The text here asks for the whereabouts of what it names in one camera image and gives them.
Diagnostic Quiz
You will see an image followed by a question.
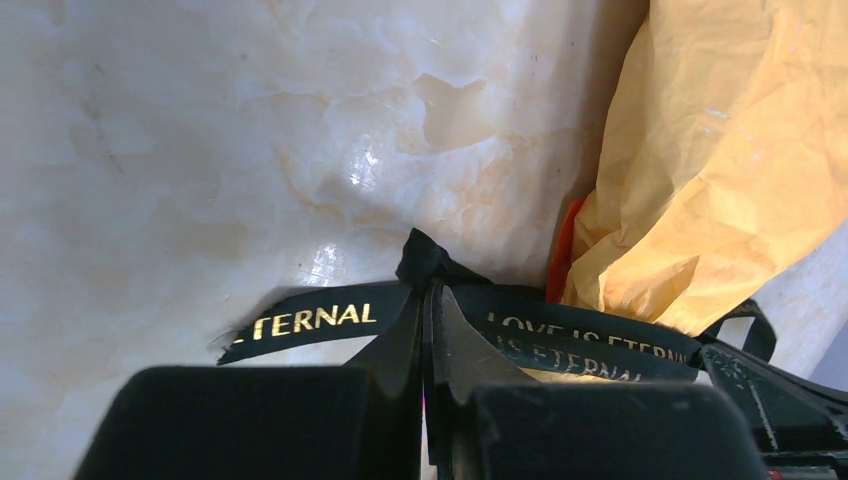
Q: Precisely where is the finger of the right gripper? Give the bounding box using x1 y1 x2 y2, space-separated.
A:
700 341 847 479

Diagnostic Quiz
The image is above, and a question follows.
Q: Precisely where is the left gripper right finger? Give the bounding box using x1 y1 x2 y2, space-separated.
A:
423 284 767 479

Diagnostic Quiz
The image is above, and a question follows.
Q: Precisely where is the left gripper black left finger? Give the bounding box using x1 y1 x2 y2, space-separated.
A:
76 294 422 479

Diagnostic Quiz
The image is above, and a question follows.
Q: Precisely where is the black ribbon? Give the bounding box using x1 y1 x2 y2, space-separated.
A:
217 229 776 382

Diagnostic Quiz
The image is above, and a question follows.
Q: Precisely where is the orange paper flower bouquet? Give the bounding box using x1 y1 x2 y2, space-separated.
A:
515 1 847 377

